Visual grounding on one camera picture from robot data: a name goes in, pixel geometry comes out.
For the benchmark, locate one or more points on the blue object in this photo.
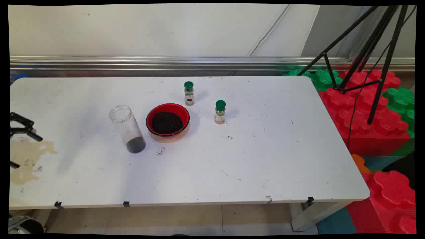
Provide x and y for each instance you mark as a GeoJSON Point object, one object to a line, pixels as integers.
{"type": "Point", "coordinates": [14, 78]}

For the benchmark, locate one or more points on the clear plastic jar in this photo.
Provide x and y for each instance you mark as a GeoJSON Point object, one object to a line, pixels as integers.
{"type": "Point", "coordinates": [124, 124]}

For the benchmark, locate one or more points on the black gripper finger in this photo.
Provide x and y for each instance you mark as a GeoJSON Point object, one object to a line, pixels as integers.
{"type": "Point", "coordinates": [14, 164]}
{"type": "Point", "coordinates": [24, 121]}

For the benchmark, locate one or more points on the spice bottle with pale contents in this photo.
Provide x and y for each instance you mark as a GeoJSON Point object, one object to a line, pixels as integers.
{"type": "Point", "coordinates": [220, 105]}

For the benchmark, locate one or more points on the orange foam piece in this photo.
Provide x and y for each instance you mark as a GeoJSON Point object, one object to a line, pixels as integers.
{"type": "Point", "coordinates": [360, 163]}

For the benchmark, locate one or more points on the grey table leg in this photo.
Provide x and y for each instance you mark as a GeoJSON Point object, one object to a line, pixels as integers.
{"type": "Point", "coordinates": [308, 217]}

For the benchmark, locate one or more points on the aluminium wall rail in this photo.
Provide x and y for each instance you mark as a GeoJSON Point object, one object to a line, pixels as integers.
{"type": "Point", "coordinates": [132, 63]}

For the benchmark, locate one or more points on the spice bottle with dark contents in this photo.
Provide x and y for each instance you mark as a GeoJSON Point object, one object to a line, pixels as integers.
{"type": "Point", "coordinates": [188, 85]}

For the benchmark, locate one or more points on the green foam block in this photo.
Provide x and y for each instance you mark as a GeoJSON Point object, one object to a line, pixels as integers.
{"type": "Point", "coordinates": [400, 98]}
{"type": "Point", "coordinates": [323, 81]}

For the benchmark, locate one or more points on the red bowl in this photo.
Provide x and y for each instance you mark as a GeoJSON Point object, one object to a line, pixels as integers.
{"type": "Point", "coordinates": [167, 107]}

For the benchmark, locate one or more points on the black seed pile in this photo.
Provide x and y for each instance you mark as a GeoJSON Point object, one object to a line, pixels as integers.
{"type": "Point", "coordinates": [167, 122]}
{"type": "Point", "coordinates": [136, 146]}

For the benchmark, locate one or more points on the black tripod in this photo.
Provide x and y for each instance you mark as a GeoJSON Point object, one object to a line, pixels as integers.
{"type": "Point", "coordinates": [386, 66]}

